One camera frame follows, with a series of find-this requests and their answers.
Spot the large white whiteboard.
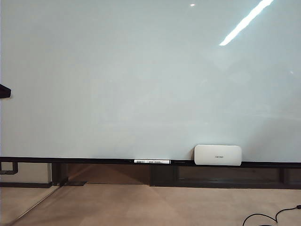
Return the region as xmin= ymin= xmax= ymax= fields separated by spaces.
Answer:
xmin=0 ymin=0 xmax=301 ymax=163

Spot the white marker pen black cap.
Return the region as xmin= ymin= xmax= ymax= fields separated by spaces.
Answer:
xmin=130 ymin=159 xmax=188 ymax=165

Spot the black whiteboard tray ledge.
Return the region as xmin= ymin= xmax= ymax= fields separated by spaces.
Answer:
xmin=0 ymin=156 xmax=301 ymax=169

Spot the white rectangular board eraser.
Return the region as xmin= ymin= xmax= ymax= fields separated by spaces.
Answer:
xmin=193 ymin=144 xmax=243 ymax=167

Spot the black floor plate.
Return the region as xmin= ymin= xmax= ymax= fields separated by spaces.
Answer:
xmin=67 ymin=180 xmax=88 ymax=187

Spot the black wall pipe bracket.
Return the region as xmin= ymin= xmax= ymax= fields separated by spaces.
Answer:
xmin=0 ymin=161 xmax=19 ymax=175

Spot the black floor cable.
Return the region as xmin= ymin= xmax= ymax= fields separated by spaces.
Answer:
xmin=242 ymin=204 xmax=301 ymax=226

